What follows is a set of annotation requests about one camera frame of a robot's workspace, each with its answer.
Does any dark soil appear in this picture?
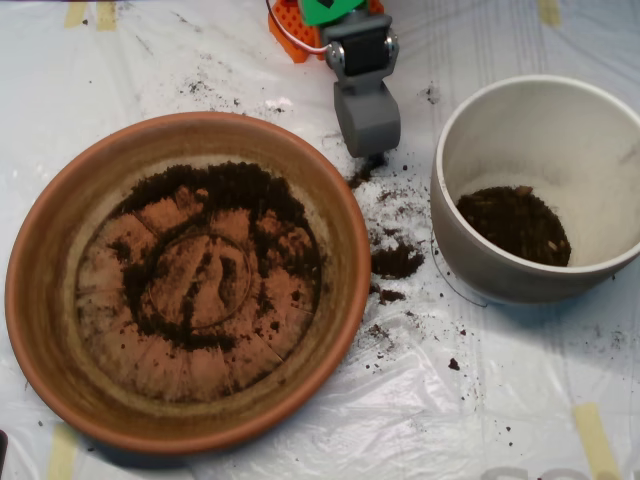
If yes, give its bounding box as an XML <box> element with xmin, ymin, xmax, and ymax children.
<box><xmin>107</xmin><ymin>162</ymin><xmax>326</xmax><ymax>351</ymax></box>
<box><xmin>455</xmin><ymin>185</ymin><xmax>573</xmax><ymax>268</ymax></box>

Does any long spilled soil streak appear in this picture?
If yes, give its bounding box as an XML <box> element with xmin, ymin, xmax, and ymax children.
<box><xmin>345</xmin><ymin>154</ymin><xmax>390</xmax><ymax>190</ymax></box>

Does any large spilled soil pile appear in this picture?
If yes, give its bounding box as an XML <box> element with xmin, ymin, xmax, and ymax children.
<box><xmin>370</xmin><ymin>243</ymin><xmax>426</xmax><ymax>280</ymax></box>

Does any small spilled soil patch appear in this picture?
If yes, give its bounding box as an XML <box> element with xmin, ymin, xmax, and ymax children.
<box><xmin>370</xmin><ymin>283</ymin><xmax>407</xmax><ymax>305</ymax></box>

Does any white ceramic pot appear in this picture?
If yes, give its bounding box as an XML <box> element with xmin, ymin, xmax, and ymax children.
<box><xmin>429</xmin><ymin>74</ymin><xmax>640</xmax><ymax>305</ymax></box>

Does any terracotta saucer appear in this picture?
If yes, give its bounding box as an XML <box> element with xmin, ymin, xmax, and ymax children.
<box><xmin>4</xmin><ymin>111</ymin><xmax>374</xmax><ymax>456</ymax></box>

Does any beige masking tape strip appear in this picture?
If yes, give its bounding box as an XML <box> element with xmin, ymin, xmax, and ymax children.
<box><xmin>47</xmin><ymin>424</ymin><xmax>79</xmax><ymax>480</ymax></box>
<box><xmin>96</xmin><ymin>1</ymin><xmax>118</xmax><ymax>32</ymax></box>
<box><xmin>538</xmin><ymin>0</ymin><xmax>562</xmax><ymax>28</ymax></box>
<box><xmin>63</xmin><ymin>2</ymin><xmax>87</xmax><ymax>29</ymax></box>
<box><xmin>572</xmin><ymin>402</ymin><xmax>622</xmax><ymax>480</ymax></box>

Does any clear plastic sheet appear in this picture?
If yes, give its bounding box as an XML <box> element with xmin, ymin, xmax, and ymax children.
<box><xmin>0</xmin><ymin>0</ymin><xmax>640</xmax><ymax>480</ymax></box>

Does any red white servo cable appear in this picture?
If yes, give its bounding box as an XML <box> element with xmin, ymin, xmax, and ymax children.
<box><xmin>263</xmin><ymin>0</ymin><xmax>334</xmax><ymax>59</ymax></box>

